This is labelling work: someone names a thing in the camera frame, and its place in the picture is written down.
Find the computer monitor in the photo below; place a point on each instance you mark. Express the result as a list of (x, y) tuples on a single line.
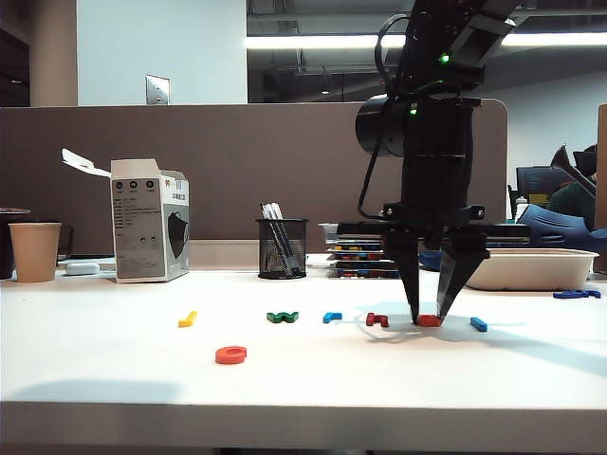
[(536, 180)]

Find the orange letter c magnet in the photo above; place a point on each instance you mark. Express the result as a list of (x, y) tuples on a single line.
[(223, 357)]

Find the black mesh pen holder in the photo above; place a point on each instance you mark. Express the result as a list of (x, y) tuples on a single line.
[(282, 251)]

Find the blue letter r magnet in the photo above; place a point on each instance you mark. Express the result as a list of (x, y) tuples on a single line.
[(328, 318)]

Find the white black pen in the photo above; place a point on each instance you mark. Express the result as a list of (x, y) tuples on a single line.
[(276, 212), (264, 212)]

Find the yellow letter j magnet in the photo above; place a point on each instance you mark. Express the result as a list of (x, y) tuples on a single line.
[(186, 323)]

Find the dark lidded cup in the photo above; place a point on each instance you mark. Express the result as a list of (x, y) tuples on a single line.
[(5, 237)]

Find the ceiling light strip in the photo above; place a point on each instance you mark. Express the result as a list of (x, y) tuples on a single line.
[(308, 41)]

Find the metal wall plate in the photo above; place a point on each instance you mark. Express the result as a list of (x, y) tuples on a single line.
[(158, 90)]

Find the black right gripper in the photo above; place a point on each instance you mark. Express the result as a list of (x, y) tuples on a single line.
[(434, 199)]

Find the letter magnet tray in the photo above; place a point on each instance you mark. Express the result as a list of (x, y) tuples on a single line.
[(362, 274), (362, 256), (360, 247), (362, 265)]

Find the beige pulp bowl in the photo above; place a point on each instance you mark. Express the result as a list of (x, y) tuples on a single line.
[(536, 275)]

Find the orange letter a magnet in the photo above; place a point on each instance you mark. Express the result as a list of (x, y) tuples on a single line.
[(429, 322)]

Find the blue letter l magnet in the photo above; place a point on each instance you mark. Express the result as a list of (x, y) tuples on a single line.
[(478, 324)]

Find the brown paper cup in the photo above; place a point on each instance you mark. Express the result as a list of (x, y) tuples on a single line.
[(34, 256)]

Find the white earbud case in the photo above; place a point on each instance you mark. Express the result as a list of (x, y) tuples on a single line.
[(83, 268)]

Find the red letter h magnet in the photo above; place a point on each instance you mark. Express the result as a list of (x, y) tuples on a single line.
[(370, 321)]

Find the person in green shirt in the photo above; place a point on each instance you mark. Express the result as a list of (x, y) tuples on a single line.
[(574, 201)]

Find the white grey mask box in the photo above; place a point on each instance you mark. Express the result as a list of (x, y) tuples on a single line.
[(140, 227)]

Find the brown desk partition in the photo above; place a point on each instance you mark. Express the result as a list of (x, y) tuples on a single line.
[(237, 166)]

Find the dark blue letter magnet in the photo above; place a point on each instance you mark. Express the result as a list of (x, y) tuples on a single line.
[(567, 295)]

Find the navy blue slipper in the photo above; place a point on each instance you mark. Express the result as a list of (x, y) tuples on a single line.
[(429, 260), (555, 227)]

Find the brown board panel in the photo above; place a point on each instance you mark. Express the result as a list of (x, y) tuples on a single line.
[(601, 189)]

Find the green letter w magnet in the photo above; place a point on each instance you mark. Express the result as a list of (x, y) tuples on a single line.
[(277, 318)]

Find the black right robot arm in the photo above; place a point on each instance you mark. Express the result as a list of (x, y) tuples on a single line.
[(436, 95)]

